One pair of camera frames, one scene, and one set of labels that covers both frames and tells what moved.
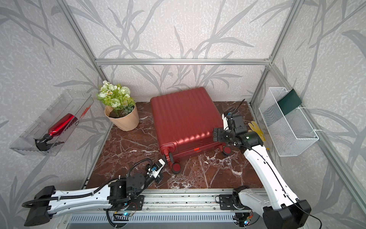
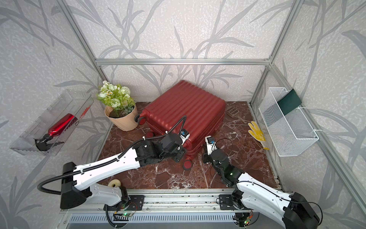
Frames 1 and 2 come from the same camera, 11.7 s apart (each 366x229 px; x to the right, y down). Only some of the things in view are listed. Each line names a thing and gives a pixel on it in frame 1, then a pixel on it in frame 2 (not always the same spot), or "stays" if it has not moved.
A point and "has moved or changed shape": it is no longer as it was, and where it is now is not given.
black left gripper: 158,179 to 181,154
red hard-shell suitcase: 184,122 has moved or changed shape
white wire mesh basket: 291,133 stays
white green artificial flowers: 118,98 stays
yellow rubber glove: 254,128 stays
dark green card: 289,102 stays
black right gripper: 219,138 to 205,158
